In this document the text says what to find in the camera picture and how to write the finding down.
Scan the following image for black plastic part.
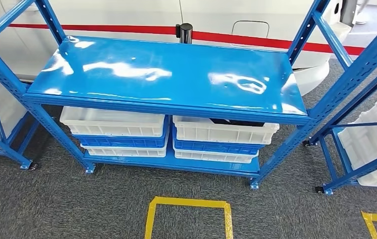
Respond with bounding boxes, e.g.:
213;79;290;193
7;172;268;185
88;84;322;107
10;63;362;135
209;118;265;127

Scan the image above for red barrier belt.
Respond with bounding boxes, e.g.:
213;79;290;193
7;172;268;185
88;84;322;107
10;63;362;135
0;22;177;36
192;30;377;59

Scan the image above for white car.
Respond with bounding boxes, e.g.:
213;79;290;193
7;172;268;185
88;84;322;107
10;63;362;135
0;0;352;96

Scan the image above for black stanchion post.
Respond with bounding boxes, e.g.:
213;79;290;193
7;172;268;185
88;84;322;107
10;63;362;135
175;23;194;44

